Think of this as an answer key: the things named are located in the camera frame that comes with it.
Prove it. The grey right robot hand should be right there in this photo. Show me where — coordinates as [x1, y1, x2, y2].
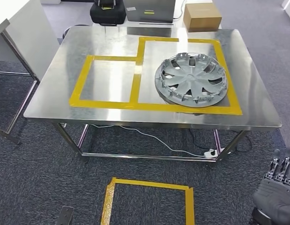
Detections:
[252, 146, 290, 225]

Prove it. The grey plastic wheel hubcap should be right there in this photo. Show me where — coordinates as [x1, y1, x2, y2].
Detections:
[154, 52, 229, 109]

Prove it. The stainless steel workbench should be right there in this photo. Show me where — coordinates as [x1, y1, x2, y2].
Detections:
[23, 25, 282, 164]

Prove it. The yellow tape square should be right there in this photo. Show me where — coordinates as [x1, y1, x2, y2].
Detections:
[101, 177, 195, 225]

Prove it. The brown cardboard box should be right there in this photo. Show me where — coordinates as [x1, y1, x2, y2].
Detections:
[183, 2, 223, 33]

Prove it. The yellow tape double rectangle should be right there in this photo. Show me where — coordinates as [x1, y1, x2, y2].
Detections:
[68, 37, 243, 116]

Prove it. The grey device box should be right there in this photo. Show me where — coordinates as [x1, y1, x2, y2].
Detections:
[123, 0, 176, 24]

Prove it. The black carrying case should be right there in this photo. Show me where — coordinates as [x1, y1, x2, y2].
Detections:
[89, 0, 126, 26]

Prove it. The white desk with metal legs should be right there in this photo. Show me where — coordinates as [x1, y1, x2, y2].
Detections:
[0, 0, 60, 145]

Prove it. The black floor cable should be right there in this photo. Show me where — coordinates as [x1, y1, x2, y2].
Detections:
[188, 128, 253, 153]

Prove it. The white cable bundle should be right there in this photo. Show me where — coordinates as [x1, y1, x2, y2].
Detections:
[91, 124, 206, 158]

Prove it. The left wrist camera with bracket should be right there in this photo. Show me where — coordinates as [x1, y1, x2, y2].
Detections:
[55, 206, 74, 225]

